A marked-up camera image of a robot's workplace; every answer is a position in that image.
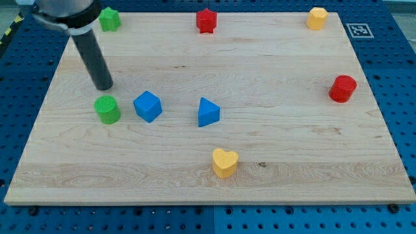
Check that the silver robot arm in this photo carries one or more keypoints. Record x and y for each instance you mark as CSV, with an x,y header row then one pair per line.
x,y
72,17

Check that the blue cube block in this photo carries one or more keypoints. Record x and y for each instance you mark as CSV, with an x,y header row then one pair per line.
x,y
148,106

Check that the blue triangle block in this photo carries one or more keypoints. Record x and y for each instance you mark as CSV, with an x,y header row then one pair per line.
x,y
208,112

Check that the yellow heart block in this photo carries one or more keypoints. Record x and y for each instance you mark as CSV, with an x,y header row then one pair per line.
x,y
225,162

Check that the wooden board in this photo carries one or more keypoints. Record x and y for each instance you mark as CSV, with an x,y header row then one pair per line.
x,y
269,74

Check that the red star block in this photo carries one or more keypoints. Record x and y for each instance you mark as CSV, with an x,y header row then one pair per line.
x,y
206,21

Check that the green cylinder block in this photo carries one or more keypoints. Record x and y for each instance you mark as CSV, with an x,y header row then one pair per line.
x,y
107,109

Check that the green star block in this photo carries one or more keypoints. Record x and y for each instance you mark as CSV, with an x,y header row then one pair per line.
x,y
109,19

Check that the red cylinder block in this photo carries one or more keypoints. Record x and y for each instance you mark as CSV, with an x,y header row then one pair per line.
x,y
342,88

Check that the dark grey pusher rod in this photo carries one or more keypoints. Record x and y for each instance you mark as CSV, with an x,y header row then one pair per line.
x,y
89,50

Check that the yellow hexagon block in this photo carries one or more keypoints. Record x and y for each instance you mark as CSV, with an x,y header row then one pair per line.
x,y
317,18

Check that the white fiducial marker tag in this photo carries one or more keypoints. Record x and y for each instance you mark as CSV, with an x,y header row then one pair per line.
x,y
359,30

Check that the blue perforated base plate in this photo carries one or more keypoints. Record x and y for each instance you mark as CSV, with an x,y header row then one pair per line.
x,y
29,56

